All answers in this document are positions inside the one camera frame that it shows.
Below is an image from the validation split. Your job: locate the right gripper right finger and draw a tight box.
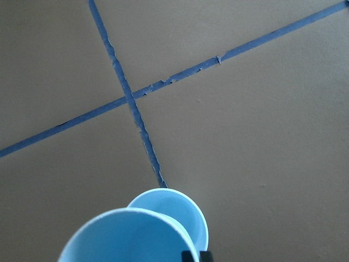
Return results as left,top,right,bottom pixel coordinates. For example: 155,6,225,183
200,251,213,262

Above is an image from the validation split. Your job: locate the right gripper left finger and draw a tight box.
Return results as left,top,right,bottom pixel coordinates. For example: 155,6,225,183
181,251,192,262

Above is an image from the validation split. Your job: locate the light blue cup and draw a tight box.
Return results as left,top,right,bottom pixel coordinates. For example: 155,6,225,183
128,188,209,252
58,208,199,261

